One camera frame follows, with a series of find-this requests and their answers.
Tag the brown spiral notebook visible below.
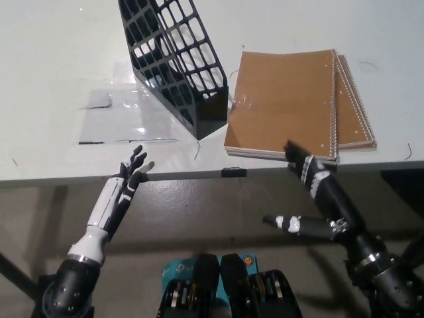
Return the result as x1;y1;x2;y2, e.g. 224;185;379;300
332;54;378;150
223;48;341;166

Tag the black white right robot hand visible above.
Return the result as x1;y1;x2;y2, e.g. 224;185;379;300
263;140;392;266

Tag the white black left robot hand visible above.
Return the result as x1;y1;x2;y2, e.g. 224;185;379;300
68;144;156;266

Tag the black slanted table leg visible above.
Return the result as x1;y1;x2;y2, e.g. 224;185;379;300
400;231;424;268
0;252;43;299

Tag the teal cardboard box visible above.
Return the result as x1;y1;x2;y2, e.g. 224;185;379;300
160;253;258;307

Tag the clear plastic sheet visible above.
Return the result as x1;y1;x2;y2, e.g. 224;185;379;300
73;61;180;145

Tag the grey tape patch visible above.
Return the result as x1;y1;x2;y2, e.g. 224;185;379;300
79;88;113;109

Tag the black plastic lattice book holder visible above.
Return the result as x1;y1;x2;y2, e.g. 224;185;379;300
118;0;231;141

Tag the black table edge clip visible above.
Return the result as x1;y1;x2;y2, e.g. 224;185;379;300
221;166;248;178

